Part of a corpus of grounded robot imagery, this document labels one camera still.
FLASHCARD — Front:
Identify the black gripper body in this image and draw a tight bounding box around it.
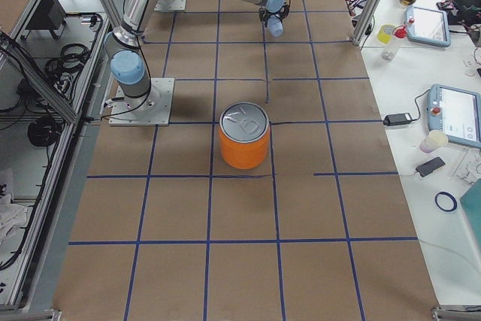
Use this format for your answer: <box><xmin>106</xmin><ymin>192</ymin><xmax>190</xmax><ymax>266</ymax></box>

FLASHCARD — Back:
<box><xmin>259</xmin><ymin>2</ymin><xmax>289</xmax><ymax>28</ymax></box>

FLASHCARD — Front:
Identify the light blue plastic cup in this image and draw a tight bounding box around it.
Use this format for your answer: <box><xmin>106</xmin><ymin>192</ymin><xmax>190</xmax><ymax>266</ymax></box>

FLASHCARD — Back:
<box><xmin>267</xmin><ymin>16</ymin><xmax>283</xmax><ymax>38</ymax></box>

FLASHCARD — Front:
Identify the white paper cup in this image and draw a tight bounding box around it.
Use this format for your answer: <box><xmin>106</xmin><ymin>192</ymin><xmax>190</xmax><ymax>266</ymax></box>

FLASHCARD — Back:
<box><xmin>419</xmin><ymin>130</ymin><xmax>449</xmax><ymax>153</ymax></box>

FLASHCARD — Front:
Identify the yellow lidded jar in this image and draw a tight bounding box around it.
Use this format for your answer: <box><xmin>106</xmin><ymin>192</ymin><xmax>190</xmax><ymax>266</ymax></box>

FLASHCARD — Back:
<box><xmin>377</xmin><ymin>24</ymin><xmax>395</xmax><ymax>44</ymax></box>

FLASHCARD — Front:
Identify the orange cylindrical container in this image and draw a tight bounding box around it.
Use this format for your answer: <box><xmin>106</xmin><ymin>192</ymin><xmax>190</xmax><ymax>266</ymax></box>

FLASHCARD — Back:
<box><xmin>219</xmin><ymin>102</ymin><xmax>270</xmax><ymax>170</ymax></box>

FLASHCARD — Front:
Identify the far teach pendant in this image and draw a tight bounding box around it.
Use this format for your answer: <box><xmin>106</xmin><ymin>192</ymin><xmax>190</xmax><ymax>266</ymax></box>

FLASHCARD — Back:
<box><xmin>405</xmin><ymin>5</ymin><xmax>451</xmax><ymax>47</ymax></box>

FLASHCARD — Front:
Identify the teach pendant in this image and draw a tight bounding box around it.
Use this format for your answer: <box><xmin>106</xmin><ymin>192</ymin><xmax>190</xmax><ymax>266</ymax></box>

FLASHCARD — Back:
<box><xmin>405</xmin><ymin>5</ymin><xmax>451</xmax><ymax>47</ymax></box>
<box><xmin>427</xmin><ymin>83</ymin><xmax>480</xmax><ymax>149</ymax></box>

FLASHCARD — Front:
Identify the black power adapter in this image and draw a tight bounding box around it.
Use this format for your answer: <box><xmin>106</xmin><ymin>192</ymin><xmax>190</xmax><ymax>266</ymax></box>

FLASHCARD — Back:
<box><xmin>383</xmin><ymin>113</ymin><xmax>413</xmax><ymax>126</ymax></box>

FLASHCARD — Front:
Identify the near teach pendant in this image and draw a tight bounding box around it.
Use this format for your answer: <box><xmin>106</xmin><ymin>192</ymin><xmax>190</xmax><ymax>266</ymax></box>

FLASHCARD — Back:
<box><xmin>427</xmin><ymin>83</ymin><xmax>480</xmax><ymax>149</ymax></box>

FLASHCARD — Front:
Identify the black smartphone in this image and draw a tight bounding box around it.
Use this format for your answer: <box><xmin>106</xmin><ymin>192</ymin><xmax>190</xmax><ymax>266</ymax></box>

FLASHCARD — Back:
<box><xmin>415</xmin><ymin>156</ymin><xmax>446</xmax><ymax>177</ymax></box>

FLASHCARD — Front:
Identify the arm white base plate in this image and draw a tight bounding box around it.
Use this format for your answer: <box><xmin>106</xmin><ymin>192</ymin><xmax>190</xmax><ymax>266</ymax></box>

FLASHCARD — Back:
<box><xmin>108</xmin><ymin>77</ymin><xmax>175</xmax><ymax>126</ymax></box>
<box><xmin>154</xmin><ymin>0</ymin><xmax>186</xmax><ymax>13</ymax></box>

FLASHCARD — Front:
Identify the blue tape ring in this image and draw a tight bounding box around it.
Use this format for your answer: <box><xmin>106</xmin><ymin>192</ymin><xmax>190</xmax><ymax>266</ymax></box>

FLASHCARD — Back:
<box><xmin>434</xmin><ymin>192</ymin><xmax>458</xmax><ymax>213</ymax></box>

